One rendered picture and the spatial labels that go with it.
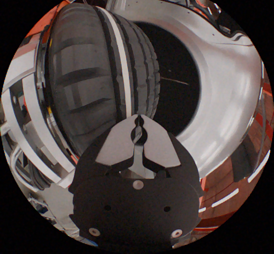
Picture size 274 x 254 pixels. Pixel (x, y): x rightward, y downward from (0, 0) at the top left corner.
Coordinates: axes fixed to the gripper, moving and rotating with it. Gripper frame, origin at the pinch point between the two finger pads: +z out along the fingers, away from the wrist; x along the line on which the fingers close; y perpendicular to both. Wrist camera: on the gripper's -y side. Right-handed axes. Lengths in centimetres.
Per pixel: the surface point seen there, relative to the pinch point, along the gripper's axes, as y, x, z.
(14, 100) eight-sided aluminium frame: -6.4, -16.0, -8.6
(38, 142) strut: 1.3, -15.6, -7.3
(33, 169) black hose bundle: 10.0, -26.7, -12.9
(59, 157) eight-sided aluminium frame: 4.2, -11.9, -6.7
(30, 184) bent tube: 14.2, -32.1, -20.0
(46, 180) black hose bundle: 14.0, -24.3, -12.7
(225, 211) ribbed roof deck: 490, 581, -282
